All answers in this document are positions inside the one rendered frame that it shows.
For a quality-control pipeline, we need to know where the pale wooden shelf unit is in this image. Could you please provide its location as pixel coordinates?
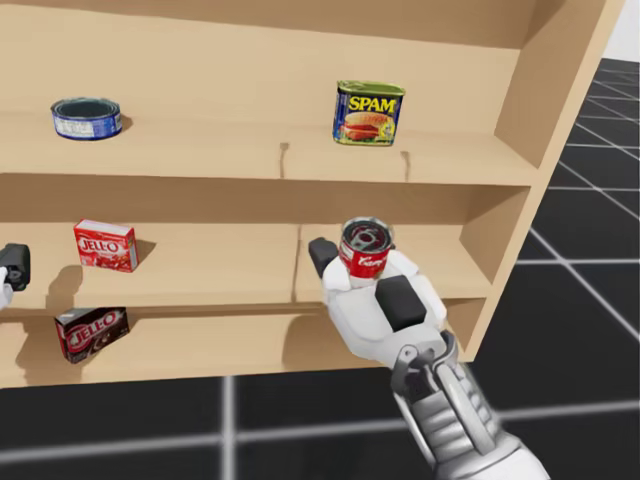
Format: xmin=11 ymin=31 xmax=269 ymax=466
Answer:
xmin=0 ymin=0 xmax=628 ymax=390

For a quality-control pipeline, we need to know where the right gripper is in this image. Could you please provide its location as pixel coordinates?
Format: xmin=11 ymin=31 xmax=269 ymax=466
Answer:
xmin=307 ymin=237 xmax=448 ymax=362

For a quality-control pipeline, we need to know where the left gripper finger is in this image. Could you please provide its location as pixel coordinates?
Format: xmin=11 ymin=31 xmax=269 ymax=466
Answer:
xmin=0 ymin=243 xmax=32 ymax=309

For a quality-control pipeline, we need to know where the blue flat can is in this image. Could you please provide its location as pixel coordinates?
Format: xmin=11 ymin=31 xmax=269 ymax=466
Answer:
xmin=50 ymin=97 xmax=123 ymax=142

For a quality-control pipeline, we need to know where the red and white can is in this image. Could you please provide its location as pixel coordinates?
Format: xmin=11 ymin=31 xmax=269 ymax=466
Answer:
xmin=338 ymin=216 xmax=395 ymax=289

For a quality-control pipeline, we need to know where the dark brown and red carton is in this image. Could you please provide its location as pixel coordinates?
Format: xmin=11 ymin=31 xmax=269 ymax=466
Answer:
xmin=54 ymin=306 xmax=131 ymax=365

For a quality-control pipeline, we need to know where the green and blue rectangular can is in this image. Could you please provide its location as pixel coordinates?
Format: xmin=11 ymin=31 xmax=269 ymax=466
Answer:
xmin=332 ymin=80 xmax=407 ymax=147

